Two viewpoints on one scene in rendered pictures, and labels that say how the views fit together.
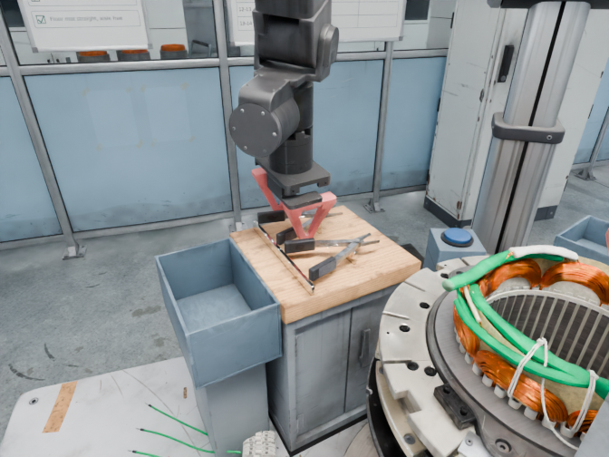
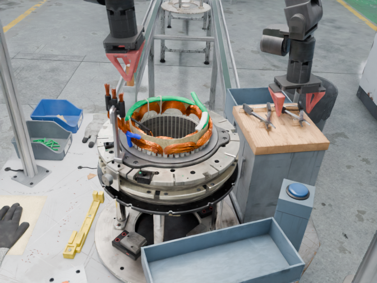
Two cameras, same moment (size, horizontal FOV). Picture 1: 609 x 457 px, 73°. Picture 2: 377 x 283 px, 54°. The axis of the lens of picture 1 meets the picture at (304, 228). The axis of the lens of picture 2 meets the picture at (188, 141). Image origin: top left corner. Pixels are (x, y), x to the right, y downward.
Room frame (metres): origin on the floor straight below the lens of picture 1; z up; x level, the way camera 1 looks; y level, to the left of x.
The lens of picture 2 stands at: (0.50, -0.88, 1.56)
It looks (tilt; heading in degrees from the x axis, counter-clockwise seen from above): 34 degrees down; 107
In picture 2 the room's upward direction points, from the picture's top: 3 degrees clockwise
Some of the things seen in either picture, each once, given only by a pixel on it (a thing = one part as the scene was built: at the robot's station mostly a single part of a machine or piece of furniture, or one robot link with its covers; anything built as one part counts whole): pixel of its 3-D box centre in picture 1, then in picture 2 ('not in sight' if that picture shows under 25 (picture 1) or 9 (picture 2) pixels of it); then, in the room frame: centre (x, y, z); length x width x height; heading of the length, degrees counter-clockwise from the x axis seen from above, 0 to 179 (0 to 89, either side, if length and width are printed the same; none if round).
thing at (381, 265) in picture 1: (319, 253); (277, 126); (0.49, -0.02, 1.05); 0.20 x 0.19 x 0.02; 118
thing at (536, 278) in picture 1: (514, 277); not in sight; (0.33, -0.21, 1.12); 0.06 x 0.02 x 0.04; 109
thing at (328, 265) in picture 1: (322, 268); (247, 109); (0.40, -0.02, 1.09); 0.04 x 0.01 x 0.02; 133
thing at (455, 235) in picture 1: (458, 235); (298, 190); (0.56, -0.24, 1.04); 0.04 x 0.04 x 0.01
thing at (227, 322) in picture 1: (223, 359); (252, 135); (0.41, 0.11, 0.92); 0.17 x 0.11 x 0.28; 28
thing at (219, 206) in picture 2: not in sight; (217, 202); (0.38, -0.20, 0.91); 0.02 x 0.02 x 0.21
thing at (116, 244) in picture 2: not in sight; (129, 244); (0.19, -0.33, 0.81); 0.08 x 0.05 x 0.01; 163
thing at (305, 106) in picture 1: (287, 105); (299, 47); (0.50, 0.02, 1.26); 0.07 x 0.06 x 0.07; 160
